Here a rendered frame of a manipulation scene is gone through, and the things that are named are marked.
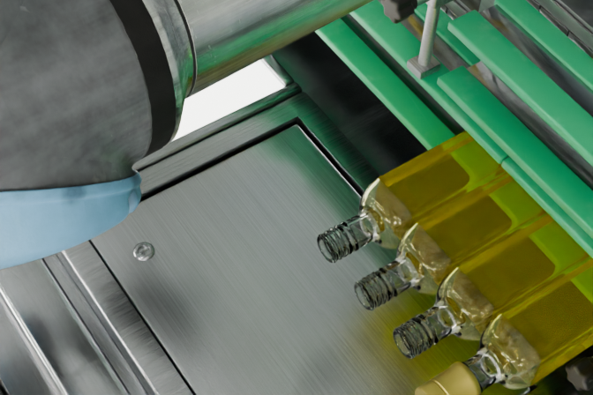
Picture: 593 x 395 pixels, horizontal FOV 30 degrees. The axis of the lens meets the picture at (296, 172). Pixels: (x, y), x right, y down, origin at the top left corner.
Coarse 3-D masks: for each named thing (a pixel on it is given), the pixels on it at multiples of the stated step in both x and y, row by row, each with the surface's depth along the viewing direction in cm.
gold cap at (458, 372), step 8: (448, 368) 93; (456, 368) 92; (464, 368) 92; (440, 376) 92; (448, 376) 91; (456, 376) 91; (464, 376) 91; (472, 376) 91; (424, 384) 91; (432, 384) 91; (440, 384) 91; (448, 384) 91; (456, 384) 91; (464, 384) 91; (472, 384) 91; (416, 392) 92; (424, 392) 91; (432, 392) 90; (440, 392) 90; (448, 392) 90; (456, 392) 91; (464, 392) 91; (472, 392) 91; (480, 392) 92
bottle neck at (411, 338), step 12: (432, 312) 96; (444, 312) 96; (408, 324) 95; (420, 324) 95; (432, 324) 95; (444, 324) 95; (396, 336) 96; (408, 336) 94; (420, 336) 94; (432, 336) 95; (444, 336) 96; (408, 348) 96; (420, 348) 94
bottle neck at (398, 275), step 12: (396, 264) 99; (408, 264) 99; (372, 276) 98; (384, 276) 98; (396, 276) 98; (408, 276) 98; (360, 288) 99; (372, 288) 97; (384, 288) 97; (396, 288) 98; (408, 288) 99; (360, 300) 99; (372, 300) 97; (384, 300) 98
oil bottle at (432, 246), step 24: (480, 192) 102; (504, 192) 102; (432, 216) 100; (456, 216) 100; (480, 216) 101; (504, 216) 101; (528, 216) 101; (408, 240) 99; (432, 240) 99; (456, 240) 99; (480, 240) 99; (432, 264) 98; (456, 264) 98; (432, 288) 100
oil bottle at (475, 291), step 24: (504, 240) 99; (528, 240) 99; (552, 240) 99; (480, 264) 97; (504, 264) 97; (528, 264) 97; (552, 264) 98; (456, 288) 96; (480, 288) 96; (504, 288) 96; (528, 288) 96; (456, 312) 96; (480, 312) 95; (456, 336) 98; (480, 336) 97
